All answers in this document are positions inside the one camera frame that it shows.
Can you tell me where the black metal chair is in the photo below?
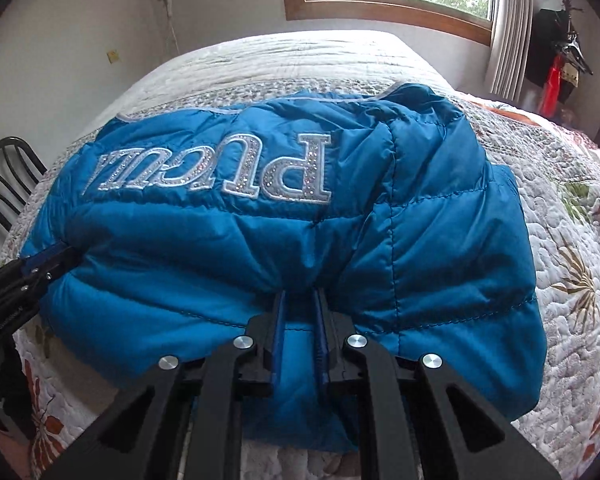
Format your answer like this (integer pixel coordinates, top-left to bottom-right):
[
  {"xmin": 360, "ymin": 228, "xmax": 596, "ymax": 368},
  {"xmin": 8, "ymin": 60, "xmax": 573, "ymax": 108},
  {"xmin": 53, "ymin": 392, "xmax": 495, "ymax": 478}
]
[{"xmin": 0, "ymin": 136, "xmax": 47, "ymax": 232}]

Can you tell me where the white wall-mounted handset with cord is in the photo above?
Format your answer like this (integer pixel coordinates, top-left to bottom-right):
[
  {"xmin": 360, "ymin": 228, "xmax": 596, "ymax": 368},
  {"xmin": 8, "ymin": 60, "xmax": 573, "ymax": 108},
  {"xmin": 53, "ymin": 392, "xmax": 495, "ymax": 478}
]
[{"xmin": 159, "ymin": 0, "xmax": 181, "ymax": 55}]

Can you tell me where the grey white curtain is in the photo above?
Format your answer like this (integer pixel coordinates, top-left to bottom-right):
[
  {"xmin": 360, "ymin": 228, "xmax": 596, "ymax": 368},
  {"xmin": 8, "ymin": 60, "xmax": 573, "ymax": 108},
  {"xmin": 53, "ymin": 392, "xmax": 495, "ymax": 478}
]
[{"xmin": 484, "ymin": 0, "xmax": 533, "ymax": 102}]

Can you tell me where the floral quilted bedspread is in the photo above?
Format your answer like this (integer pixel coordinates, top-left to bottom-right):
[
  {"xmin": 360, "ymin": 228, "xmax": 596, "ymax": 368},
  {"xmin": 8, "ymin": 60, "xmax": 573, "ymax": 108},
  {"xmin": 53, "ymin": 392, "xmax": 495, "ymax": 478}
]
[{"xmin": 2, "ymin": 30, "xmax": 600, "ymax": 479}]

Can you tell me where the coat rack with clothes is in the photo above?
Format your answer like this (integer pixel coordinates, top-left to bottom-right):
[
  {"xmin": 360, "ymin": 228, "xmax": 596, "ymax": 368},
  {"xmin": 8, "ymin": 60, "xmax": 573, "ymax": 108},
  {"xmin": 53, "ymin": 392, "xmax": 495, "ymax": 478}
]
[{"xmin": 526, "ymin": 0, "xmax": 593, "ymax": 118}]

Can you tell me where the blue puffer jacket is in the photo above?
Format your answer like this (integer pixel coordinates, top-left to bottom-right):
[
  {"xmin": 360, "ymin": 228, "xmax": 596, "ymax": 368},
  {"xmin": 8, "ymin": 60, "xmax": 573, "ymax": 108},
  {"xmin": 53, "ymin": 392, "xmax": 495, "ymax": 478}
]
[{"xmin": 22, "ymin": 84, "xmax": 546, "ymax": 452}]

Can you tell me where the yellow wall socket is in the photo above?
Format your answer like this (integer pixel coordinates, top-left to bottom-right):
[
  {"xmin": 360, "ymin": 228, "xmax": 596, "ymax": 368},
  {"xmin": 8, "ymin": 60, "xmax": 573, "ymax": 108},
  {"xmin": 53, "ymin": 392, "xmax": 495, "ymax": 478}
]
[{"xmin": 107, "ymin": 50, "xmax": 120, "ymax": 64}]

